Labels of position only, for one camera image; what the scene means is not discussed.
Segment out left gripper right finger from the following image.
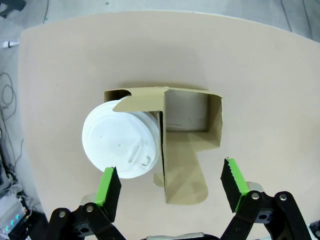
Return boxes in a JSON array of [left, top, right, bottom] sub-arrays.
[[219, 157, 311, 240]]

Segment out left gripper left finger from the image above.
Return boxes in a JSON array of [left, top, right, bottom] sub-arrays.
[[46, 165, 126, 240]]

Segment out white plastic cup lid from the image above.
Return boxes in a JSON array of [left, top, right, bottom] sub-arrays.
[[81, 98, 161, 180]]

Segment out brown cardboard box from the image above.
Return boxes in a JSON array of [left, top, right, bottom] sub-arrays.
[[103, 85, 224, 206]]

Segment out paper drink cup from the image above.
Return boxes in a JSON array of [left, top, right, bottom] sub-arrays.
[[142, 111, 161, 141]]

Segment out electronics box with green lights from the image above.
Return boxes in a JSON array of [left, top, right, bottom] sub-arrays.
[[0, 198, 35, 240]]

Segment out black floor object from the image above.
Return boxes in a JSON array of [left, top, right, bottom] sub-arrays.
[[0, 0, 28, 19]]

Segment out tangled floor cables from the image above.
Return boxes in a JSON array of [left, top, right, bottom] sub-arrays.
[[0, 71, 33, 201]]

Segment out white cable plug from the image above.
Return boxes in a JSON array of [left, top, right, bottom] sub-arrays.
[[2, 40, 20, 49]]

